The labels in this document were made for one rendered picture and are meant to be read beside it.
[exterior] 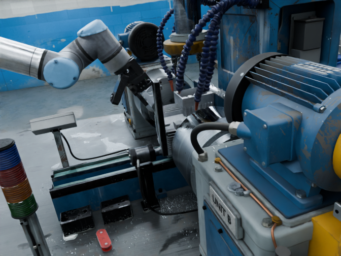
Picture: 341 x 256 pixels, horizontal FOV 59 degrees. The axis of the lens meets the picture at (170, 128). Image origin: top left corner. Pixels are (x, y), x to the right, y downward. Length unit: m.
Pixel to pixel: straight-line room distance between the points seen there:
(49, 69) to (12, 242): 0.58
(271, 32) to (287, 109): 0.56
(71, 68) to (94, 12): 5.58
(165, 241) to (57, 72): 0.59
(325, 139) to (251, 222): 0.17
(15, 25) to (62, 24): 0.84
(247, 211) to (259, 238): 0.05
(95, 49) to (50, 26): 5.54
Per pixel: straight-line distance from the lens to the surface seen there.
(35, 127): 1.30
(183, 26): 1.03
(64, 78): 0.91
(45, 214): 1.23
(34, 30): 6.62
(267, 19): 1.00
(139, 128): 1.58
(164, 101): 1.32
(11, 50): 0.95
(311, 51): 1.14
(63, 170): 1.21
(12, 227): 1.23
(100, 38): 1.02
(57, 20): 6.53
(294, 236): 0.50
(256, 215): 0.50
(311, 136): 0.43
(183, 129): 0.86
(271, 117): 0.45
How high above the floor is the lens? 1.49
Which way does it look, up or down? 24 degrees down
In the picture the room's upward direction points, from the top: 6 degrees counter-clockwise
